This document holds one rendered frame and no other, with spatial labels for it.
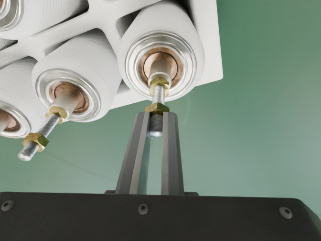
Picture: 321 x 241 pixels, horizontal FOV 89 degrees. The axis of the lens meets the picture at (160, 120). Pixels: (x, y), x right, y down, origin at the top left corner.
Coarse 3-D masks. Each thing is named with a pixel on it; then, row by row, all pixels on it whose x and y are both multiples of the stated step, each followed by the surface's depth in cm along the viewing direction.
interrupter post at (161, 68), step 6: (156, 60) 17; (162, 60) 17; (150, 66) 17; (156, 66) 16; (162, 66) 15; (168, 66) 16; (150, 72) 15; (156, 72) 15; (162, 72) 15; (168, 72) 15; (150, 78) 15; (168, 78) 15
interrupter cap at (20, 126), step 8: (0, 104) 21; (8, 104) 21; (0, 112) 22; (8, 112) 22; (16, 112) 22; (16, 120) 23; (24, 120) 23; (8, 128) 24; (16, 128) 24; (24, 128) 24; (8, 136) 25; (16, 136) 25; (24, 136) 25
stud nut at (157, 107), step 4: (152, 104) 12; (156, 104) 11; (160, 104) 11; (148, 108) 11; (152, 108) 11; (156, 108) 11; (160, 108) 11; (164, 108) 11; (168, 108) 12; (152, 112) 11; (156, 112) 11; (160, 112) 11
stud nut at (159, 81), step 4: (152, 80) 14; (156, 80) 14; (160, 80) 14; (164, 80) 14; (152, 84) 14; (156, 84) 14; (160, 84) 14; (164, 84) 14; (168, 84) 14; (152, 88) 14; (164, 88) 14; (168, 88) 14; (152, 92) 14; (168, 92) 14; (152, 96) 15
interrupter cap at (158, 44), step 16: (160, 32) 15; (144, 48) 16; (160, 48) 16; (176, 48) 16; (128, 64) 17; (144, 64) 17; (176, 64) 17; (192, 64) 17; (128, 80) 18; (144, 80) 18; (176, 80) 18; (192, 80) 18; (144, 96) 19; (176, 96) 19
